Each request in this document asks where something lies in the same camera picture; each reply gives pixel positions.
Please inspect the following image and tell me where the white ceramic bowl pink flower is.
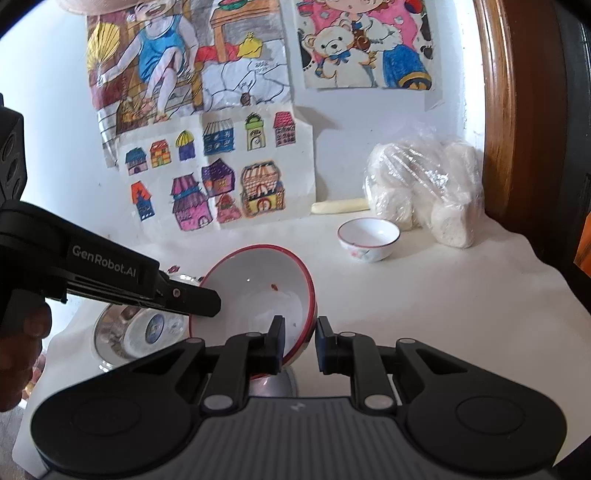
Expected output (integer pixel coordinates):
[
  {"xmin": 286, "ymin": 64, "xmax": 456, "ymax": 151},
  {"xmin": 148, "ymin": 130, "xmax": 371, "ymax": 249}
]
[{"xmin": 337, "ymin": 218, "xmax": 400, "ymax": 264}]

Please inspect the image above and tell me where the girl with teddy drawing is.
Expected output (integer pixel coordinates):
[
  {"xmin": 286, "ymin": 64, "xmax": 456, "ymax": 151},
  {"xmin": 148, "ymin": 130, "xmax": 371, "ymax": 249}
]
[{"xmin": 295, "ymin": 0, "xmax": 437, "ymax": 92}]

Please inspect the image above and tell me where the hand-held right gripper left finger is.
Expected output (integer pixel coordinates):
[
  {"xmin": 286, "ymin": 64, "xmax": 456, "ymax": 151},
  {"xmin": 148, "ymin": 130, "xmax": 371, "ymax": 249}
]
[{"xmin": 134, "ymin": 315, "xmax": 286, "ymax": 411}]

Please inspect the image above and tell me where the person's left hand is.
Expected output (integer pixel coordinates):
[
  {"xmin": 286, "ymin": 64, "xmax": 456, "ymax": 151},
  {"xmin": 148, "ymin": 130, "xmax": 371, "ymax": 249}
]
[{"xmin": 0, "ymin": 305, "xmax": 52, "ymax": 413}]

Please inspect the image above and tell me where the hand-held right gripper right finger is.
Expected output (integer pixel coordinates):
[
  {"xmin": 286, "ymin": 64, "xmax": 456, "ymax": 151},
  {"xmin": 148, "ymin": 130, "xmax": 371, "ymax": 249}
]
[{"xmin": 314, "ymin": 316, "xmax": 467, "ymax": 411}]

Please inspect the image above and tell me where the white ceramic bowl red rim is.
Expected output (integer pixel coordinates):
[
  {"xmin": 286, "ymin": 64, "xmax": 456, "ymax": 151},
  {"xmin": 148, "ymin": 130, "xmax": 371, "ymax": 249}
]
[{"xmin": 188, "ymin": 244, "xmax": 319, "ymax": 381}]

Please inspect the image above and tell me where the child with fan drawing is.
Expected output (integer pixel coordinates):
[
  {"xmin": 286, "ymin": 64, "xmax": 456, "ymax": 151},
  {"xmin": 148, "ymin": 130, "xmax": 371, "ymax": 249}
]
[{"xmin": 85, "ymin": 0, "xmax": 296, "ymax": 167}]

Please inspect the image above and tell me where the wooden door frame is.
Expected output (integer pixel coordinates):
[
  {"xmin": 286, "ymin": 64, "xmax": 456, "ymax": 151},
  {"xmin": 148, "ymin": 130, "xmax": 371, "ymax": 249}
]
[{"xmin": 471, "ymin": 0, "xmax": 559, "ymax": 227}]

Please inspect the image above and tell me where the colourful houses drawing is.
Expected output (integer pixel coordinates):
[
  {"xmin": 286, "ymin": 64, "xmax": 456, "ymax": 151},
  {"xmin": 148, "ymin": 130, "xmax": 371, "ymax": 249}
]
[{"xmin": 115, "ymin": 104, "xmax": 317, "ymax": 232}]

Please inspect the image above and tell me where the printed white tablecloth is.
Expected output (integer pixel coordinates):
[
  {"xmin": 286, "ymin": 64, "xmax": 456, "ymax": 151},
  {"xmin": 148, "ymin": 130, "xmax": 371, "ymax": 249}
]
[{"xmin": 11, "ymin": 212, "xmax": 591, "ymax": 469}]

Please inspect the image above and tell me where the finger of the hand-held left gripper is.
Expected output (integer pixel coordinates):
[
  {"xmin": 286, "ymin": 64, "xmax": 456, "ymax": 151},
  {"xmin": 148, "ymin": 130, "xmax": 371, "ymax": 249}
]
[{"xmin": 154, "ymin": 271, "xmax": 222, "ymax": 319}]

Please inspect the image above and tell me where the plastic bag of white rolls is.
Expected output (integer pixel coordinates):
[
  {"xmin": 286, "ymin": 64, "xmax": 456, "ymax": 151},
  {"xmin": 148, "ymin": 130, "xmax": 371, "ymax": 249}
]
[{"xmin": 365, "ymin": 124, "xmax": 485, "ymax": 249}]

